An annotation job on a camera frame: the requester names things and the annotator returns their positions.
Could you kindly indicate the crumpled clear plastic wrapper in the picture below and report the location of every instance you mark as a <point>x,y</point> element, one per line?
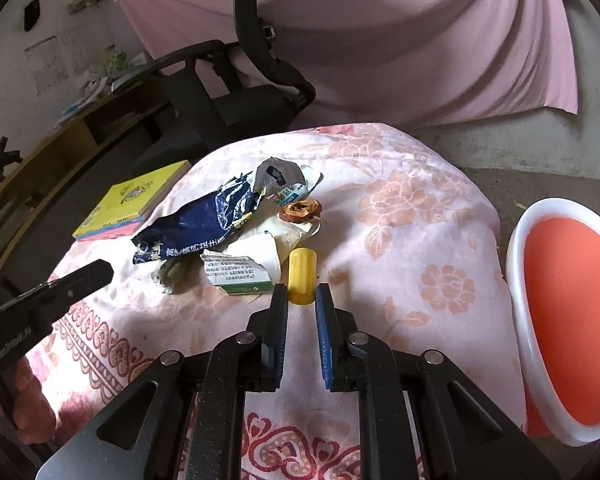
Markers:
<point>172,274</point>

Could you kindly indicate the yellow plastic cylinder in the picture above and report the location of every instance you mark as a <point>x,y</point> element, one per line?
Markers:
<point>302,275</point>

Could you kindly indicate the black wall object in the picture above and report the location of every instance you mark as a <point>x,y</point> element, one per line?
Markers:
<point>31,15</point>

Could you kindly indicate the person's left hand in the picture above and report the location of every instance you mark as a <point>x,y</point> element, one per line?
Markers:
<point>30,395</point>

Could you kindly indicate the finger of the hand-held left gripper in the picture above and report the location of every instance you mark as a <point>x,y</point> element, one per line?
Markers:
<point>75,282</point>

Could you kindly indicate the floral pink blanket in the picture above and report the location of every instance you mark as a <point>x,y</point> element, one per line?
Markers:
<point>405,240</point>

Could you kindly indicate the yellow book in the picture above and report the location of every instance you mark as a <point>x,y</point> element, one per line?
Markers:
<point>130,195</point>

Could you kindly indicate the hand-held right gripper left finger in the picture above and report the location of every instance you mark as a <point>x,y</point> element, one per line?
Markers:
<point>280,330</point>

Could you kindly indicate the pile of papers and books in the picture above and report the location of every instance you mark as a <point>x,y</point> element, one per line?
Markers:
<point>95,90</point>

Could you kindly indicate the dark blue snack bag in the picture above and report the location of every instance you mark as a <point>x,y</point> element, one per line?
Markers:
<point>195,225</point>

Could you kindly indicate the beige paper packet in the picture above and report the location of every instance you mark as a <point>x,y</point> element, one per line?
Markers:
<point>292,235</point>

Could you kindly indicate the white and orange bin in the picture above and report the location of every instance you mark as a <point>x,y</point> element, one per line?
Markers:
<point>570,310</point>

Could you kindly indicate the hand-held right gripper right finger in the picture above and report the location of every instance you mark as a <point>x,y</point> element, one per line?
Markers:
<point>322,330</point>

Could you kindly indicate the white green printed carton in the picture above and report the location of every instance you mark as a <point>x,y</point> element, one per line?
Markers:
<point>235,275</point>

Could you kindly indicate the black metal stand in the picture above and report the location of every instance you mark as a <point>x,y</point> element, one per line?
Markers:
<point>0,160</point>

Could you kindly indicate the black office chair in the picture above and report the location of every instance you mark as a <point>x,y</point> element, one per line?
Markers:
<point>250,105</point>

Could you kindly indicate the wooden shelf unit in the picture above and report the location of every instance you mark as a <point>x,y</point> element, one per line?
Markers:
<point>70,145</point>

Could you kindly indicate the pink hanging cloth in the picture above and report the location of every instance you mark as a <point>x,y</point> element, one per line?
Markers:
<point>405,35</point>

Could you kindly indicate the wall calendar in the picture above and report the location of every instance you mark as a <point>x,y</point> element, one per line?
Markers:
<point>47,65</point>

